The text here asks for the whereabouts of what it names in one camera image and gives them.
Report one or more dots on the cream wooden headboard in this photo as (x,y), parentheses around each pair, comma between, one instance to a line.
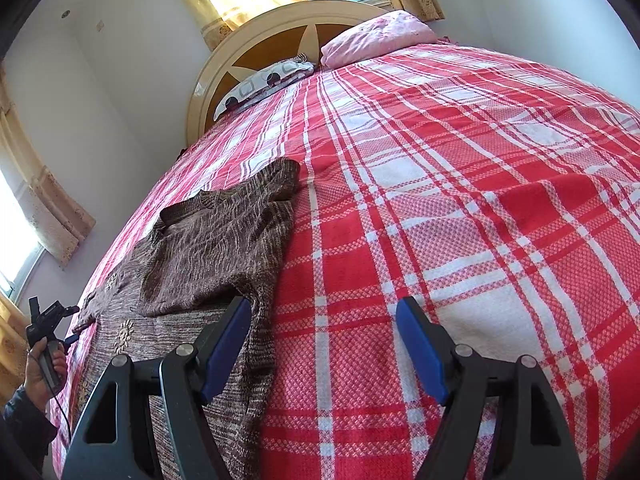
(260,55)

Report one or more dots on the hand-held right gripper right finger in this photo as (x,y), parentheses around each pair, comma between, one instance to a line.
(417,340)

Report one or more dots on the white patterned pillow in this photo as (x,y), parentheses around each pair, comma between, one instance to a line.
(260,82)

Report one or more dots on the brown knitted sweater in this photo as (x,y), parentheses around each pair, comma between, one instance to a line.
(215,250)

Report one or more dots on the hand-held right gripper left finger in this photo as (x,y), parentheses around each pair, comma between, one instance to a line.
(231,340)

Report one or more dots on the side wall window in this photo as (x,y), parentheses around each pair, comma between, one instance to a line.
(15,240)

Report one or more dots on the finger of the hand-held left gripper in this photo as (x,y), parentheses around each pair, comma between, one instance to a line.
(71,341)
(70,309)

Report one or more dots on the person's left hand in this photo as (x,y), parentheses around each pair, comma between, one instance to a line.
(36,377)

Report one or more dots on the person's left forearm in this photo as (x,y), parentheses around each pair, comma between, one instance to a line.
(27,420)

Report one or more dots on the pink pillow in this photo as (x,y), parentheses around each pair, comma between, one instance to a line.
(380,35)

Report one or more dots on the red plaid blanket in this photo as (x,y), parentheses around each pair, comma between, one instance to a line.
(450,185)

